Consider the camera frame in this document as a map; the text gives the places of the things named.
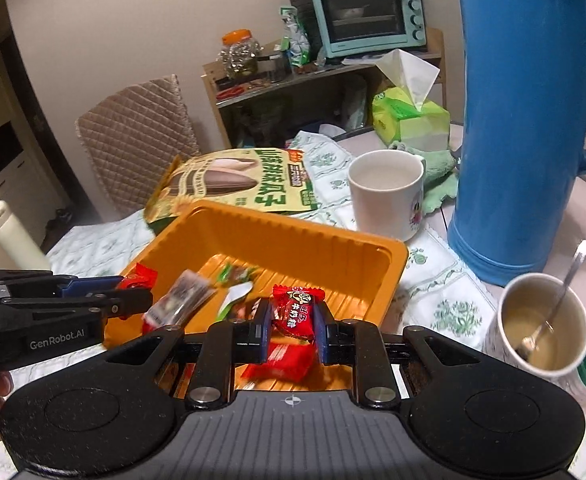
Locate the sunflower seed bag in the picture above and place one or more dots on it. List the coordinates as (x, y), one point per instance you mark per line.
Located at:
(233, 180)

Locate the metal spoon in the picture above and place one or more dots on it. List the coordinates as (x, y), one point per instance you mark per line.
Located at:
(568, 285)

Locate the white cabinet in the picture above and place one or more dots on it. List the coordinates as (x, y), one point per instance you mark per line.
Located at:
(3, 170)

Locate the dark glass jar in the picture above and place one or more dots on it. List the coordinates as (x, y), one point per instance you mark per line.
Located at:
(275, 67)

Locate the quilted beige chair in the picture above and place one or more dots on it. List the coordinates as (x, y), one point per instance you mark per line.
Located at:
(133, 145)

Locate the blue thermos jug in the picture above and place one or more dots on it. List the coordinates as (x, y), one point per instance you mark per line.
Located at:
(518, 135)

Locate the orange plastic tray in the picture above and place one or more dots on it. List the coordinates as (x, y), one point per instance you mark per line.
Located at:
(298, 255)

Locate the patterned cup with drink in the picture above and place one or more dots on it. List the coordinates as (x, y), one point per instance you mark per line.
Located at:
(508, 355)

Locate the green cloth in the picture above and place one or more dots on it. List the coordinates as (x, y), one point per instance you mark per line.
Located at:
(440, 180)

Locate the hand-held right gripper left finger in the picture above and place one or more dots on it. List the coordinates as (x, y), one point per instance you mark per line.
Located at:
(267, 345)

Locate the white insulated bottle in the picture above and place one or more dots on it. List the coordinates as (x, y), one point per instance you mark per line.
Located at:
(15, 240)

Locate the green candy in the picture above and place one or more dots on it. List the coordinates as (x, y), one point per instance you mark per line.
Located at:
(234, 272)

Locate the green white snack packet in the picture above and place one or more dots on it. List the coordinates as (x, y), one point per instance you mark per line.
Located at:
(234, 302)

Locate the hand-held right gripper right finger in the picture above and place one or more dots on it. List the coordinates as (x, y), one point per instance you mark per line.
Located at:
(321, 345)

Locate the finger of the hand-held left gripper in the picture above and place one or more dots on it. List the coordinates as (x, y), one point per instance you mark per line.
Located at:
(123, 302)
(88, 285)

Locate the orange-lid clear jar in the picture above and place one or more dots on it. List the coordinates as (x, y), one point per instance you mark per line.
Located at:
(238, 57)

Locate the teal toaster oven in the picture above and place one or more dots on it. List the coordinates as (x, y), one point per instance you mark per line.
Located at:
(363, 20)

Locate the green white snack bag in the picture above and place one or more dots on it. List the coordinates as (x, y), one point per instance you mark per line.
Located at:
(295, 40)

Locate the dark red candy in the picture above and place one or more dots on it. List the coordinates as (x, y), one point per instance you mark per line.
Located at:
(298, 312)

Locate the grey snack packet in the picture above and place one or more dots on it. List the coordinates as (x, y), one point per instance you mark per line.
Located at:
(180, 302)

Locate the wooden shelf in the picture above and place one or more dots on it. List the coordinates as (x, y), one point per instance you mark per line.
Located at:
(223, 120)

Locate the green tissue pack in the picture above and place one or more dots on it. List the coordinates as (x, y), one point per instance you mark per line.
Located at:
(413, 120)

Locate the white printed mug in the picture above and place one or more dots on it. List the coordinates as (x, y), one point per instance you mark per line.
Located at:
(385, 200)

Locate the red scissors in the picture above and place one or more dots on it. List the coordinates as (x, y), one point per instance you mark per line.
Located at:
(230, 92)

